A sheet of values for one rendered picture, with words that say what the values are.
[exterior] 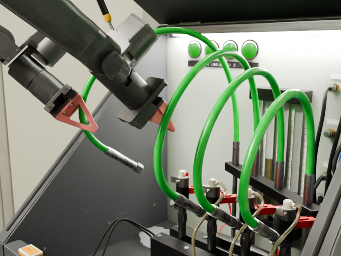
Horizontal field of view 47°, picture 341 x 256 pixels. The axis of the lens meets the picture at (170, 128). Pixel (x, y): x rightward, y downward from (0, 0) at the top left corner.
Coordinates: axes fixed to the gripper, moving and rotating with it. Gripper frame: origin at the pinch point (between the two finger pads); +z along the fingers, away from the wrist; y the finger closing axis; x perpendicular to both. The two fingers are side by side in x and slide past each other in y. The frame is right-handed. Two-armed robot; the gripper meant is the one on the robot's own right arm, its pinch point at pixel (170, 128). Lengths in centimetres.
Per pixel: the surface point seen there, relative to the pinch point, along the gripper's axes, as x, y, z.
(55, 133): 221, -15, 57
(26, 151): 220, -37, 49
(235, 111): 7.2, 15.6, 15.9
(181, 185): 0.6, -7.0, 11.2
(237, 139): 6.9, 11.0, 21.2
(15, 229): 24.5, -37.3, -1.4
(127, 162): 9.5, -10.0, 2.6
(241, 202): -25.6, -6.2, 1.4
